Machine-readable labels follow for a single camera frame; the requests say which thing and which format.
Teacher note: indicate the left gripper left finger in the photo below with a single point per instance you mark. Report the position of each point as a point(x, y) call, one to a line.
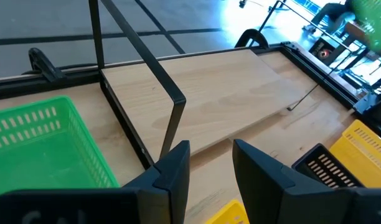
point(165, 186)

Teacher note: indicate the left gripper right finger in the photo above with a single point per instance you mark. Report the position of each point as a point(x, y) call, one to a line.
point(265, 193)

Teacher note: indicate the yellow plastic basket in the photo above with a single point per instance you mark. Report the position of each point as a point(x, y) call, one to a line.
point(231, 216)
point(365, 161)

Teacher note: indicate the black plastic basket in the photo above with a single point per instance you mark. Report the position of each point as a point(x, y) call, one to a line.
point(330, 174)

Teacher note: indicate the black box with red disc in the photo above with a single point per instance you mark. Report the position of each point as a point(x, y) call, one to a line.
point(322, 53)

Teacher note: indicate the black table clamp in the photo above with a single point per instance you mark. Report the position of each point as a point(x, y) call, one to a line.
point(42, 67)
point(251, 32)

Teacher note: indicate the person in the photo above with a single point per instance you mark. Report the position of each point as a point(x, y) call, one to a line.
point(333, 15)

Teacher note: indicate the wooden shelf with black frame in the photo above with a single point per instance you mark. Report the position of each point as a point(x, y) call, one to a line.
point(209, 93)

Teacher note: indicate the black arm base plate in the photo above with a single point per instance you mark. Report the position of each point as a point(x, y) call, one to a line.
point(361, 105)

